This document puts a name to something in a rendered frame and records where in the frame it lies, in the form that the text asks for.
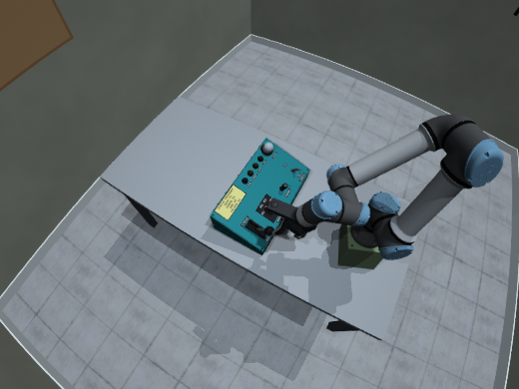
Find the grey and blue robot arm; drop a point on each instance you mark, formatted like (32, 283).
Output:
(472, 160)

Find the dark teal control console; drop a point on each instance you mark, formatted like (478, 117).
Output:
(241, 214)

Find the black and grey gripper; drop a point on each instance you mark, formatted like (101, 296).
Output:
(282, 230)

